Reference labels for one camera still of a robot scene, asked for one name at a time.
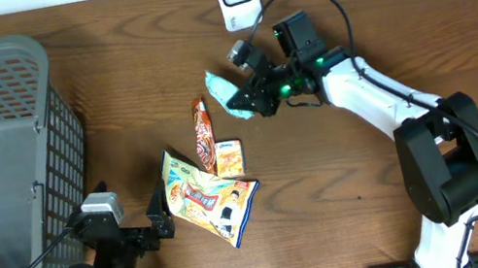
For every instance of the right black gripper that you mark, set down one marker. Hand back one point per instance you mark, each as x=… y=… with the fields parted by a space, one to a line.
x=254 y=99

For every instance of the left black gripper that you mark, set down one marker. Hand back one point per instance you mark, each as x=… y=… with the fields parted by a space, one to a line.
x=157 y=213

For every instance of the mint green wipes packet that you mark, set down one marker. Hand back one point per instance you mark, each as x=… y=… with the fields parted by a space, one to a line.
x=222 y=90

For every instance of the orange red snack bar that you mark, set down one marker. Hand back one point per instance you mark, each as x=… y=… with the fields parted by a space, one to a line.
x=205 y=141

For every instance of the small orange tissue box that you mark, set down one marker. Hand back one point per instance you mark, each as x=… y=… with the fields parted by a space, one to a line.
x=230 y=161

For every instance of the large snack chip bag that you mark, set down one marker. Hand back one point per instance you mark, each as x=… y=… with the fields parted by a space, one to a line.
x=218 y=205

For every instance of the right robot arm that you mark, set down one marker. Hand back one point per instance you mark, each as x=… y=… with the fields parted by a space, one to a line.
x=436 y=138

